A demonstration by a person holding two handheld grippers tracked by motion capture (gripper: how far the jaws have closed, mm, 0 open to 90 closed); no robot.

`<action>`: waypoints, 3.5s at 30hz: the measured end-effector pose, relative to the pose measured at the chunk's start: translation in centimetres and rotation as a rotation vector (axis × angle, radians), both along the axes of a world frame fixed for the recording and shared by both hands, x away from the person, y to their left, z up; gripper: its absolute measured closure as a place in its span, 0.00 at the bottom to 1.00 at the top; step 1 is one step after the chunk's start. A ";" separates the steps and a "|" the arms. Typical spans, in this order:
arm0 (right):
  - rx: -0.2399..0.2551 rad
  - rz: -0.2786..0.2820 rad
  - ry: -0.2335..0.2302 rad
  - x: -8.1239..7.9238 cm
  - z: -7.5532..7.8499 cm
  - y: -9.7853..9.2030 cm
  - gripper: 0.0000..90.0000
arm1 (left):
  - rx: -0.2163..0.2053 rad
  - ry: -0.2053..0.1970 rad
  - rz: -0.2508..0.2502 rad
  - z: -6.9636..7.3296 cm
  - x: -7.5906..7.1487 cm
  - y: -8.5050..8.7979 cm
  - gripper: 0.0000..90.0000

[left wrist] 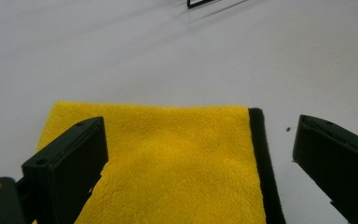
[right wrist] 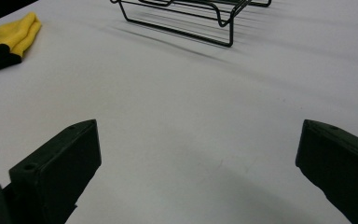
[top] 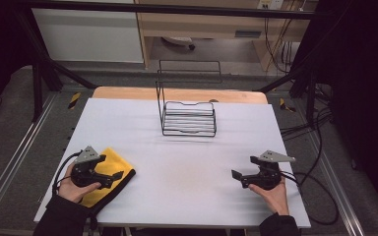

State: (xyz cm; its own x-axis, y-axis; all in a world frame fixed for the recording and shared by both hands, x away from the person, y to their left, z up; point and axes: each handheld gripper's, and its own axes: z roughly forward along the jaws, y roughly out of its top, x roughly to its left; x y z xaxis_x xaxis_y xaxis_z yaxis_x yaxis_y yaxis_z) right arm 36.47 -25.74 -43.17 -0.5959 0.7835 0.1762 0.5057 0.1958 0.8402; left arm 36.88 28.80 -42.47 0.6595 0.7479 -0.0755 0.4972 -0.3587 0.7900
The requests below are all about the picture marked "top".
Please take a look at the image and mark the yellow towel with black edge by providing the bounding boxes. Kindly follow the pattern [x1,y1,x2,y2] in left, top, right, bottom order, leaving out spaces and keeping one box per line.
[78,147,137,219]

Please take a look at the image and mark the yellow black floor tape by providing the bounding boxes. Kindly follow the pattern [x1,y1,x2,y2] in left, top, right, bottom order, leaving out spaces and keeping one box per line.
[279,97,297,113]
[67,91,82,111]

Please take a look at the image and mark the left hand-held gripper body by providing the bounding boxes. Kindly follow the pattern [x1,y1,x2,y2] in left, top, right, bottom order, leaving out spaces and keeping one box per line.
[70,146,107,190]

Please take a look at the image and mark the hand-held gripper cable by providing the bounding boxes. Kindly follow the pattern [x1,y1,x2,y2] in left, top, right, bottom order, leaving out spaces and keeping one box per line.
[279,169,340,226]
[51,150,84,198]

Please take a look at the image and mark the person's left hand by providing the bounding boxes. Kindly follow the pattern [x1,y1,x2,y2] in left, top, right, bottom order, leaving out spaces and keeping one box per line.
[57,162,102,205]

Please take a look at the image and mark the office chair base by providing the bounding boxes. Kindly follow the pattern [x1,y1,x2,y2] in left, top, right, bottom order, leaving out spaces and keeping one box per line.
[161,35,197,51]

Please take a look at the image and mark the white wall socket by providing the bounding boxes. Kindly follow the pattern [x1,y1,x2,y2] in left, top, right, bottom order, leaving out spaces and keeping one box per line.
[256,0,285,11]

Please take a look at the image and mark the aluminium floor rail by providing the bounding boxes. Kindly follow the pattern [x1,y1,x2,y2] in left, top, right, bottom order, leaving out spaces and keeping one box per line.
[307,129,367,236]
[0,92,59,228]

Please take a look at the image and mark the bundle of black floor cables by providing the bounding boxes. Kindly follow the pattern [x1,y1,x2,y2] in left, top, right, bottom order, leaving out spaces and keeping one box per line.
[279,83,335,141]

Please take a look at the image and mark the person's right hand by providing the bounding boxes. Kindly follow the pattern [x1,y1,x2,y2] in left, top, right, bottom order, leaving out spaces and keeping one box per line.
[248,178,290,216]

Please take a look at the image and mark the left hand-held gripper cable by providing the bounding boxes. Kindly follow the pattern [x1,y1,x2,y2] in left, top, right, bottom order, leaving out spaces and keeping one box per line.
[51,150,84,198]

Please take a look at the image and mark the white tablecloth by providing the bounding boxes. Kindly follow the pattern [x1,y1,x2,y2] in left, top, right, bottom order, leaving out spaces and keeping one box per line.
[33,97,312,229]

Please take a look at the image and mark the right hand-held gripper cable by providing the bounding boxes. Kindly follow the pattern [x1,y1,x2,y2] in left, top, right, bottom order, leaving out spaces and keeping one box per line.
[279,169,340,226]

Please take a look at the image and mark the light wooden desk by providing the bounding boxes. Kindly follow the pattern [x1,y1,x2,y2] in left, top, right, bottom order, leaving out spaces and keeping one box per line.
[134,0,319,72]

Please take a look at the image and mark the black curtain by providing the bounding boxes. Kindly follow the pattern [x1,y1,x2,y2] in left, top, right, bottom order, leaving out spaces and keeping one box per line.
[303,0,378,224]
[0,0,35,119]

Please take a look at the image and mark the black wire rack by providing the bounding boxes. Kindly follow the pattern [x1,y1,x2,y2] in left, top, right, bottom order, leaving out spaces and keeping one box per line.
[155,59,223,138]

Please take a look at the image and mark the white cabinet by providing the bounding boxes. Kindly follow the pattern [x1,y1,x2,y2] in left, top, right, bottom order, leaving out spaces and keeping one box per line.
[31,7,145,64]

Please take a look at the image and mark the hanging black cables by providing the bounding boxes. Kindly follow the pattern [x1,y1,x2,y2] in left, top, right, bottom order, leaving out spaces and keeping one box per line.
[263,14,297,76]

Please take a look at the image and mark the black metal frame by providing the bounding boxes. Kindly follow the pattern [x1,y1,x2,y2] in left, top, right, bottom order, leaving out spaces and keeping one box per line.
[13,0,326,130]

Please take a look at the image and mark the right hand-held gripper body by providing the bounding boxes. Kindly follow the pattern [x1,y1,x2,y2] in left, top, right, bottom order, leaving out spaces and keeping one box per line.
[249,149,296,191]

